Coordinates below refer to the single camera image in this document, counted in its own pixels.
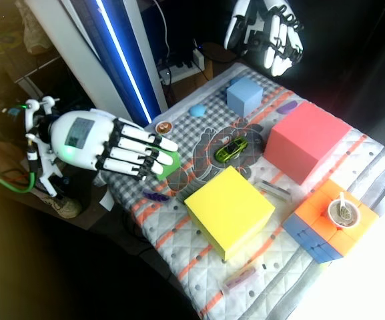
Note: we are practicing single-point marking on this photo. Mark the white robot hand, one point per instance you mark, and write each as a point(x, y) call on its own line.
point(78, 140)
point(274, 23)

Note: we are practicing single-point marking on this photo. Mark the blue foam cube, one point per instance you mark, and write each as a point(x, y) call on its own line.
point(244, 96)

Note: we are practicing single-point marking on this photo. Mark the green foam cube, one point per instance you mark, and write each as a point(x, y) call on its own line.
point(171, 166)

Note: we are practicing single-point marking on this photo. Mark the beige shoe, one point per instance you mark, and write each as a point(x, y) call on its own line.
point(63, 206)

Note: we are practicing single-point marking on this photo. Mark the purple half-disc block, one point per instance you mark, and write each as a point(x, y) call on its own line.
point(287, 106)

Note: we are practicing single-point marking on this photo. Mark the toy ramen bowl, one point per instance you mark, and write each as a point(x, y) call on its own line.
point(163, 127)

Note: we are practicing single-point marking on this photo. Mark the white pillar with blue light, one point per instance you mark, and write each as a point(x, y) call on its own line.
point(78, 50)

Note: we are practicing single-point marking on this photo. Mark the purple braided toy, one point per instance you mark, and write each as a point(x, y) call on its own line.
point(155, 195)

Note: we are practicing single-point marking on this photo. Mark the white power strip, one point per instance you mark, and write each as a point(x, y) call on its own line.
point(183, 71)

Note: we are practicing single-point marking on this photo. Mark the blue round toy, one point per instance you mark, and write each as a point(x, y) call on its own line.
point(197, 110)

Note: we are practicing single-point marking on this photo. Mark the large red foam cube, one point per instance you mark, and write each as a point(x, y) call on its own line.
point(304, 146)

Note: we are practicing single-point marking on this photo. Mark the green toy car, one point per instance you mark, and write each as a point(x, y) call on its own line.
point(231, 149)

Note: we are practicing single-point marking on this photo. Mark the large yellow foam cube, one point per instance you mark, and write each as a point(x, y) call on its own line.
point(229, 213)

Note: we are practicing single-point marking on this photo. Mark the grey quilt with bear print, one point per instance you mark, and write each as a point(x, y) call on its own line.
point(212, 263)

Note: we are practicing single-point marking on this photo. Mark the small cup with white spoon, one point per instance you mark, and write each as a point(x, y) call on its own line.
point(344, 213)

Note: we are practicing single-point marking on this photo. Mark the large pastel puzzle cube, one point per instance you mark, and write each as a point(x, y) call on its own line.
point(315, 230)

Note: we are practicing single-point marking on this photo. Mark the clear packet with purple item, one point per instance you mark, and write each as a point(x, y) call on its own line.
point(240, 278)

